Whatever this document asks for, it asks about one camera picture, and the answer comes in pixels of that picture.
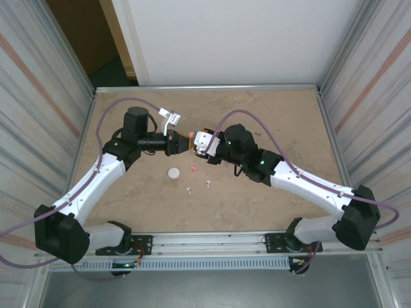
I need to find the base electronics with wires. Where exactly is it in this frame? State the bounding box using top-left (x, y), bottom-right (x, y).
top-left (110, 261), bottom-right (142, 277)
top-left (288, 255), bottom-right (311, 276)

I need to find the aluminium table frame rail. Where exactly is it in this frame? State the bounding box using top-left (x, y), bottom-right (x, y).
top-left (94, 83), bottom-right (323, 95)

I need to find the aluminium table side rail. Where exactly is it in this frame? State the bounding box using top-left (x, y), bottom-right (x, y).
top-left (64, 91), bottom-right (97, 206)
top-left (316, 89), bottom-right (356, 193)

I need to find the aluminium corner post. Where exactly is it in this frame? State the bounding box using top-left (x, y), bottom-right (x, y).
top-left (320, 0), bottom-right (383, 91)
top-left (28, 0), bottom-right (97, 94)

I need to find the brown wooden door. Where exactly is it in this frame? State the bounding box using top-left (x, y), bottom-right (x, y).
top-left (46, 0), bottom-right (132, 78)

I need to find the grey slotted cable duct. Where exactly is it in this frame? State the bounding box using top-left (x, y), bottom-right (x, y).
top-left (48, 257), bottom-right (292, 273)

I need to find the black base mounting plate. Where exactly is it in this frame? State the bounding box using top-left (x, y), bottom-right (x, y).
top-left (95, 235), bottom-right (153, 257)
top-left (264, 233), bottom-right (323, 255)

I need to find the long aluminium mounting rail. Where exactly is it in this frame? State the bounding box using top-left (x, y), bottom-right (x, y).
top-left (35, 231), bottom-right (385, 257)

